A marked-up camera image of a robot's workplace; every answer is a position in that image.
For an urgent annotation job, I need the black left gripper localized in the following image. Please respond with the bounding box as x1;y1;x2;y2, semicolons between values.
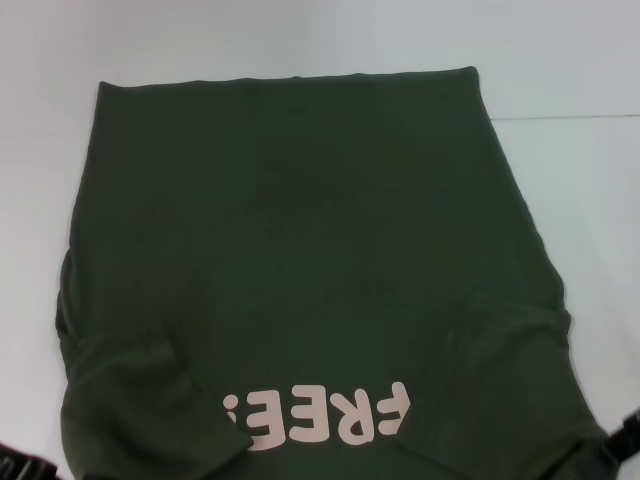
0;441;61;480

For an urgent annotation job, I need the dark green FREE! t-shirt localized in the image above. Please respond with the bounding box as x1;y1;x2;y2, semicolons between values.
53;64;610;480

